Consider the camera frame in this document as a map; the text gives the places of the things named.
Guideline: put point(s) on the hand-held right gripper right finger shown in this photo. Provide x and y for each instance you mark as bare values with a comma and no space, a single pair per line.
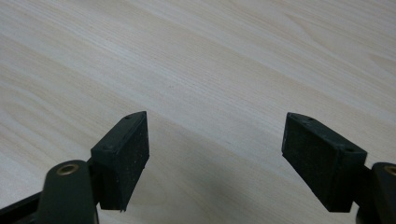
323,161

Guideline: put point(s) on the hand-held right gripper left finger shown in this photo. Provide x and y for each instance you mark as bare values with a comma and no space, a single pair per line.
121,158

